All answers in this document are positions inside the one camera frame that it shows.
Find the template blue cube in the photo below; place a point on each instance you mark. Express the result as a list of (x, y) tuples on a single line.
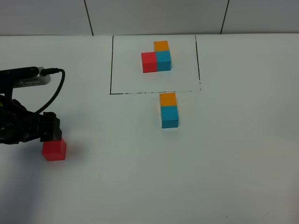
[(163, 60)]

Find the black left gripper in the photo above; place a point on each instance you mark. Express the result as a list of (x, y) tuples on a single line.
[(17, 124)]

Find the template red cube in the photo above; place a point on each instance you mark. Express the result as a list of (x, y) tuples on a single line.
[(149, 62)]

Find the template orange cube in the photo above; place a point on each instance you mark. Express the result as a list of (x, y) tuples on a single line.
[(161, 46)]

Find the loose orange cube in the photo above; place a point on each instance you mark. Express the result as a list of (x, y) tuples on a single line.
[(168, 99)]

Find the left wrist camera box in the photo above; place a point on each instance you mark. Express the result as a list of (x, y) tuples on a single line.
[(23, 77)]

